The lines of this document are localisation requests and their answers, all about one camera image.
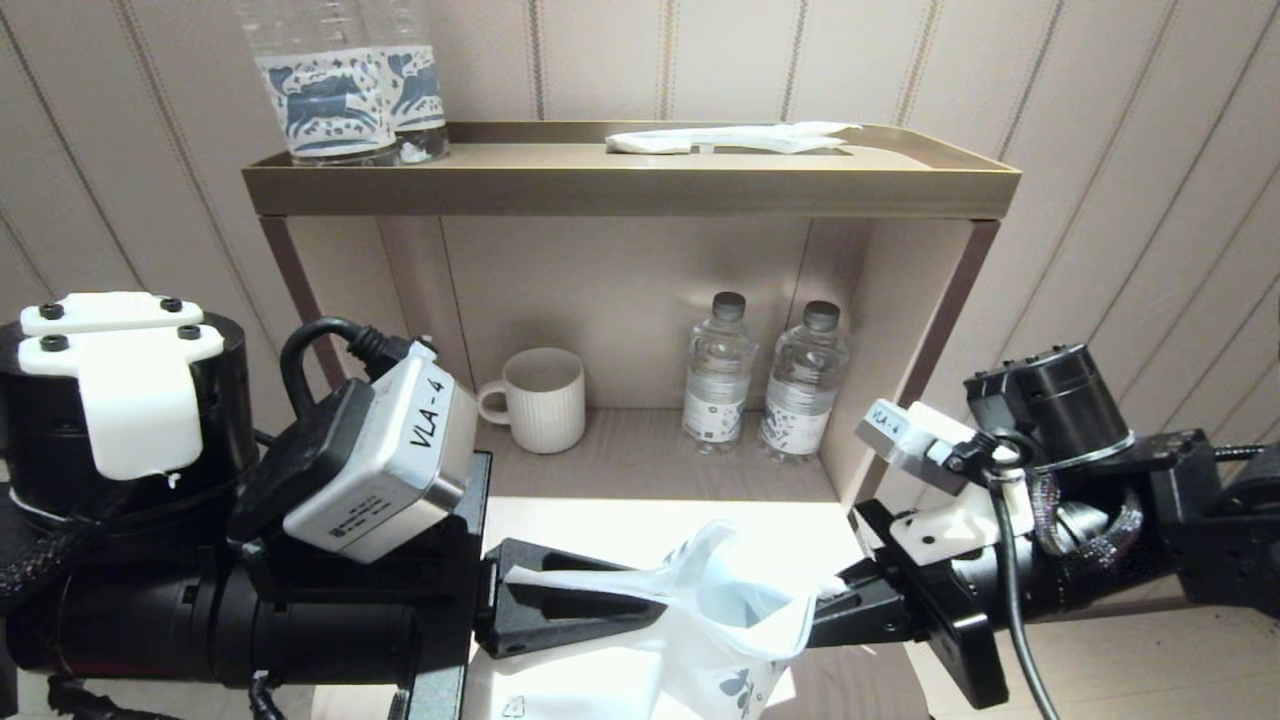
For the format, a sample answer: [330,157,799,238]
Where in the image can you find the white leaf-print plastic bag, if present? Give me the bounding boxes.
[480,518,851,720]

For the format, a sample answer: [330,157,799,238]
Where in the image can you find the white left arm joint cover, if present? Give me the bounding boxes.
[17,291,227,483]

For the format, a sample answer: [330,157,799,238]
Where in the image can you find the white ribbed mug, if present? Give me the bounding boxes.
[477,347,587,456]

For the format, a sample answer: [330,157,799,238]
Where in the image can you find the small clear water bottle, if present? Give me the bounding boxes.
[757,300,851,464]
[681,291,756,456]

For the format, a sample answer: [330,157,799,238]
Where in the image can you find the bronze open shelf unit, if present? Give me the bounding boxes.
[242,121,1022,526]

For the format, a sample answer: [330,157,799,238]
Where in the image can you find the white folded sachet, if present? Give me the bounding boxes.
[605,134,693,156]

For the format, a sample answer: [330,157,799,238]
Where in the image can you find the white packet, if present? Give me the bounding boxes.
[690,122,863,156]

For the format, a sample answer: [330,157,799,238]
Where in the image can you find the large bottle blue deer label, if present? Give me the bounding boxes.
[358,0,451,163]
[235,0,401,166]

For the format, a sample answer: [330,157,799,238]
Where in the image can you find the black right camera cable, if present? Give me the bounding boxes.
[940,428,1063,720]

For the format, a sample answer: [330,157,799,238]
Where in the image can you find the black camera cable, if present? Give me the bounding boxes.
[940,428,1063,720]
[278,316,441,421]

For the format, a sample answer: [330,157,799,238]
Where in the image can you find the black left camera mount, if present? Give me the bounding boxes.
[240,515,486,606]

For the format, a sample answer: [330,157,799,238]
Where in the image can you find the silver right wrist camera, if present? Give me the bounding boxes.
[853,398,966,496]

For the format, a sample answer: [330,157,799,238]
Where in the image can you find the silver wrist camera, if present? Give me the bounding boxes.
[853,398,966,496]
[228,340,481,566]

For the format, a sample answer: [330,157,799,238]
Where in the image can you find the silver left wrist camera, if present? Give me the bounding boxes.
[228,340,481,566]

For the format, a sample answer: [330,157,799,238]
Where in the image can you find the braided right arm cable sleeve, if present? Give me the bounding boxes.
[1030,470,1146,566]

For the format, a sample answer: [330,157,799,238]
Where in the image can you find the braided arm cable sleeve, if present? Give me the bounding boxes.
[0,515,111,611]
[1030,470,1146,566]

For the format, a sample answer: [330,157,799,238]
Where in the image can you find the black left camera cable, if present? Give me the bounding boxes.
[278,316,441,421]

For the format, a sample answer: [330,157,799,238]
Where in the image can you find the braided left arm cable sleeve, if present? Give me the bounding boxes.
[0,515,111,611]

